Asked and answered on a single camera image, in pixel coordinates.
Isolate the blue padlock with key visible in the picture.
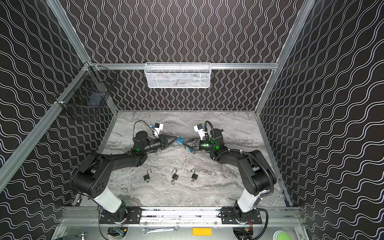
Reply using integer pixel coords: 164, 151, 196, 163
177, 137, 185, 146

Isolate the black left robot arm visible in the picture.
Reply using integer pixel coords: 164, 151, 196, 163
70, 131, 179, 223

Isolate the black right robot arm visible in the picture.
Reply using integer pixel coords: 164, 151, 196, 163
183, 129, 277, 223

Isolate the black padlock middle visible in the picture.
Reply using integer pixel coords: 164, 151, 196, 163
171, 169, 179, 185

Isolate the black padlock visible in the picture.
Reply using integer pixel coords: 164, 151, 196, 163
190, 169, 198, 185
171, 169, 179, 185
143, 170, 152, 183

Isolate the black padlock right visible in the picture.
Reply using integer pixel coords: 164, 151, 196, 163
190, 169, 198, 185

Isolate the black padlock left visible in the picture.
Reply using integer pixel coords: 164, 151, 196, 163
143, 170, 152, 183

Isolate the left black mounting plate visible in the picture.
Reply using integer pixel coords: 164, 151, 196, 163
99, 207, 143, 225

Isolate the black mounting plate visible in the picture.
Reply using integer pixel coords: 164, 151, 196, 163
218, 207, 263, 225
99, 207, 143, 225

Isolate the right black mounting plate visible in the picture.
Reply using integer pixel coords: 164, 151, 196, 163
218, 207, 263, 225

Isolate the silver combination wrench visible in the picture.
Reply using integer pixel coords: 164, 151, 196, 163
142, 226, 180, 236

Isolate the yellow label plate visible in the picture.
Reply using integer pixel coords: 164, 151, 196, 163
193, 228, 213, 237

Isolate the green round button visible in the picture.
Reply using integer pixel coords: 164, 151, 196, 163
273, 231, 293, 240

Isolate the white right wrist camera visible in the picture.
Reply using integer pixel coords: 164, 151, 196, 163
194, 124, 206, 141

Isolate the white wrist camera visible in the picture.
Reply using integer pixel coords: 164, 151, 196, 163
152, 123, 164, 138
194, 124, 206, 141

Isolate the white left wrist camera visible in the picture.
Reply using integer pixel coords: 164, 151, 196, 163
152, 123, 164, 138

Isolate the thin black camera cable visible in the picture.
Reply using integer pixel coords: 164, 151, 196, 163
133, 119, 154, 136

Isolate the white wire mesh basket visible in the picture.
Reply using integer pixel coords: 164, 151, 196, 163
144, 62, 212, 89

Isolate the black wire mesh basket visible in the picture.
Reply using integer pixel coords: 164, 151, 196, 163
59, 66, 118, 123

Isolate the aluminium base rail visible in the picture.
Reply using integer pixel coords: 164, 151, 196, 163
60, 207, 301, 228

